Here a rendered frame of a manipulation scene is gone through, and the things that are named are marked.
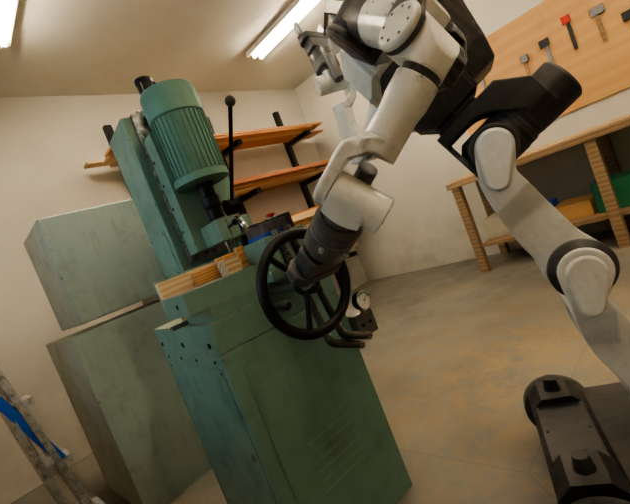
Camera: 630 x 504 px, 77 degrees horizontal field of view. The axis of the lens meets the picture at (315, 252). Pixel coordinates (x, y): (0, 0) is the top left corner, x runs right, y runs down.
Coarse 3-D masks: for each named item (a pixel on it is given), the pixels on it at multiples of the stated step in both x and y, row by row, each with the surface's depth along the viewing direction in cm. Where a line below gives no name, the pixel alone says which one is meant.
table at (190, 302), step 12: (228, 276) 109; (240, 276) 111; (252, 276) 113; (276, 276) 107; (192, 288) 116; (204, 288) 104; (216, 288) 106; (228, 288) 108; (240, 288) 110; (168, 300) 111; (180, 300) 103; (192, 300) 102; (204, 300) 104; (216, 300) 106; (168, 312) 115; (180, 312) 106; (192, 312) 101
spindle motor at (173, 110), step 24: (144, 96) 118; (168, 96) 117; (192, 96) 121; (168, 120) 118; (192, 120) 120; (168, 144) 119; (192, 144) 119; (216, 144) 126; (168, 168) 123; (192, 168) 119; (216, 168) 121
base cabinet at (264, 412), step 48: (288, 336) 116; (336, 336) 126; (192, 384) 132; (240, 384) 105; (288, 384) 113; (336, 384) 123; (240, 432) 112; (288, 432) 111; (336, 432) 120; (384, 432) 131; (240, 480) 128; (288, 480) 108; (336, 480) 117; (384, 480) 128
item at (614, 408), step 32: (544, 384) 121; (608, 384) 120; (544, 416) 114; (576, 416) 109; (608, 416) 107; (544, 448) 103; (576, 448) 98; (608, 448) 95; (576, 480) 87; (608, 480) 84
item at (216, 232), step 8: (232, 216) 126; (208, 224) 127; (216, 224) 122; (224, 224) 123; (208, 232) 128; (216, 232) 124; (224, 232) 123; (232, 232) 125; (240, 232) 126; (208, 240) 130; (216, 240) 126; (224, 240) 123; (208, 248) 133
